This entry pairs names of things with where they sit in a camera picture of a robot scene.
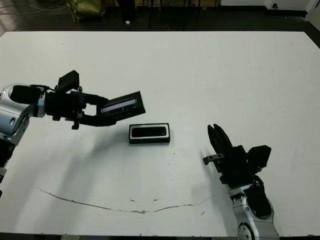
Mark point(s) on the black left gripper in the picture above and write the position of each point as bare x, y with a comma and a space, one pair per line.
65, 105

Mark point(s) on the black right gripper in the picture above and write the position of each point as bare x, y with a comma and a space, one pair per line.
236, 170

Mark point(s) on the black printed box lid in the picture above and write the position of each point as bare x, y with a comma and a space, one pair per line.
130, 105

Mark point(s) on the slim black camera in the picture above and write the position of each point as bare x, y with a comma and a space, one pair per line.
150, 132

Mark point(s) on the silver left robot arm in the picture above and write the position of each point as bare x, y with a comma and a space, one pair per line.
12, 120

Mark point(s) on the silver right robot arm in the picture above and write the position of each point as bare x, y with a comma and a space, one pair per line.
237, 207

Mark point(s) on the black box with white insert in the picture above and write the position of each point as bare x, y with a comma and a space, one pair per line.
150, 141

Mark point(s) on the olive green bag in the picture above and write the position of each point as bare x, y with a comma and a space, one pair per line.
86, 10

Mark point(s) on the black trouser legs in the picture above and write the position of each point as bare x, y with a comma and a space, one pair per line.
128, 10

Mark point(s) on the black metal chair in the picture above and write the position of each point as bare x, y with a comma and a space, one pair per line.
150, 13

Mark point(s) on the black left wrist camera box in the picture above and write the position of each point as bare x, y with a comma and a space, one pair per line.
68, 81

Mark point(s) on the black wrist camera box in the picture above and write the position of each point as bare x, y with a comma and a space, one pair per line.
260, 155
68, 81

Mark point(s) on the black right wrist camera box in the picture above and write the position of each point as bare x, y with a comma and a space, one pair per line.
260, 155

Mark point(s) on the black round wall knob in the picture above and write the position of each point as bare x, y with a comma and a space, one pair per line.
275, 5

